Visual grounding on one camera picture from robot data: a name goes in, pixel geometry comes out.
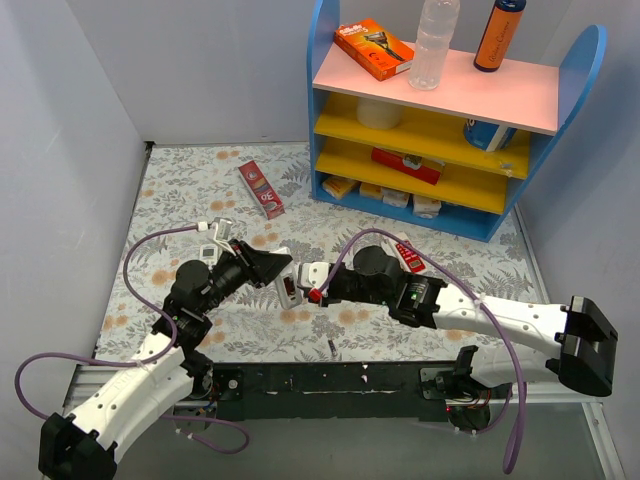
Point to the white remote with screen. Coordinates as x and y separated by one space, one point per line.
209 254

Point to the clear plastic bottle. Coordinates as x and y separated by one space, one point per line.
437 24

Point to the black base bar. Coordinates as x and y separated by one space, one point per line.
349 390

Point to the blue white can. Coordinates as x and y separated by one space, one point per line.
488 137

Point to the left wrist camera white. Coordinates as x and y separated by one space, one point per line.
220 233

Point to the white pack right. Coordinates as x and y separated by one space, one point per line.
424 207

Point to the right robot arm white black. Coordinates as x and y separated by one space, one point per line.
574 344

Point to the red toothpaste box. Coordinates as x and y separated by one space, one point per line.
261 190

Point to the blue shelf unit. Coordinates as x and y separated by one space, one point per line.
477 189

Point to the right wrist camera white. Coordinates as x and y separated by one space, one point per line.
311 276

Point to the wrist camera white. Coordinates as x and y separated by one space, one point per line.
311 276
220 233

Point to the floral table mat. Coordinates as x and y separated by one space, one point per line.
183 185

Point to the red box on shelf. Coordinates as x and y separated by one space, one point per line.
421 168

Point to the red white remote control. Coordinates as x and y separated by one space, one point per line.
408 259

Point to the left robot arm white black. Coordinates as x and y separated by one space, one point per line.
89 442

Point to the yellow soap pack left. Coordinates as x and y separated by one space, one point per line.
338 187

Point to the aluminium rail frame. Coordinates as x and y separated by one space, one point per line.
88 380

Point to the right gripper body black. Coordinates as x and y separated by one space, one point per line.
331 288

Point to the orange cylindrical bottle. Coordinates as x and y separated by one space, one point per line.
499 31

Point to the orange razor box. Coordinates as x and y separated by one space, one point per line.
374 48

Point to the white paper roll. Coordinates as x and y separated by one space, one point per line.
379 115

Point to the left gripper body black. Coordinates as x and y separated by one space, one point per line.
251 265

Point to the yellow white pack middle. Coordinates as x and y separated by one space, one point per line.
388 196

